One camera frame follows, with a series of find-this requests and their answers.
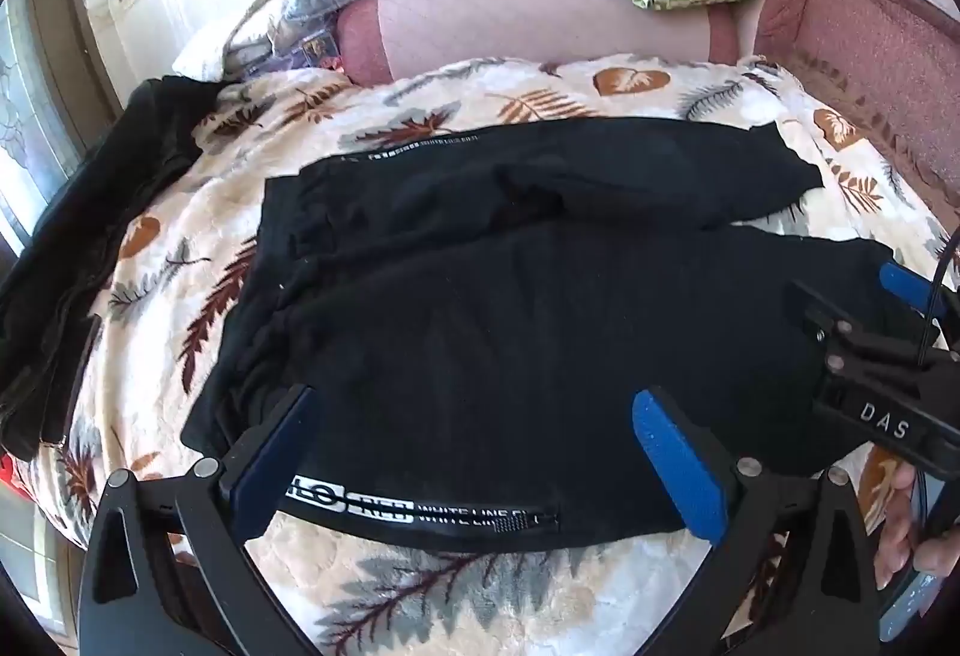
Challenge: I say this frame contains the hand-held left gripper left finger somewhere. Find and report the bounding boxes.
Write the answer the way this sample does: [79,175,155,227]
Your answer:
[79,384,323,656]

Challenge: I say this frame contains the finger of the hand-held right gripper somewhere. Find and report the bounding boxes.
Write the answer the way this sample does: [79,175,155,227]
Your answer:
[879,260,960,353]
[784,279,942,376]

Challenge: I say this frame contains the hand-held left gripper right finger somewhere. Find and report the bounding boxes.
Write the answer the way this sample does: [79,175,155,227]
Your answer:
[632,388,882,656]

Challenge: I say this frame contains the black pants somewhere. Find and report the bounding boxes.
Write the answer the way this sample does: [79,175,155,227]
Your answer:
[180,119,938,548]

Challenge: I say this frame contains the person's right hand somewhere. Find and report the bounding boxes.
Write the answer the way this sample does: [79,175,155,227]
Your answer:
[874,461,960,589]

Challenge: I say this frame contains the leaf print blanket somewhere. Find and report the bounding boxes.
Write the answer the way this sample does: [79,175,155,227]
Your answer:
[15,52,960,656]

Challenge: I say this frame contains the black clothing pile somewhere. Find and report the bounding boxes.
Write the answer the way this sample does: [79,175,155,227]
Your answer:
[0,74,218,463]

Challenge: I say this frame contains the pink bolster cushion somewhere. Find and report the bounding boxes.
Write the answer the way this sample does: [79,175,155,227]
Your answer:
[334,0,751,87]

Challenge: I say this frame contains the white pillow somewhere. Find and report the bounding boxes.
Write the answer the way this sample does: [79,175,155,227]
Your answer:
[174,17,301,81]

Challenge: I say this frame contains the window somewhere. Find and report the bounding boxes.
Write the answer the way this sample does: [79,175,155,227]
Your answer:
[0,0,87,241]

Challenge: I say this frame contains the black cable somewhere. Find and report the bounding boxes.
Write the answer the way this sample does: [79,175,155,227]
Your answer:
[916,234,960,372]

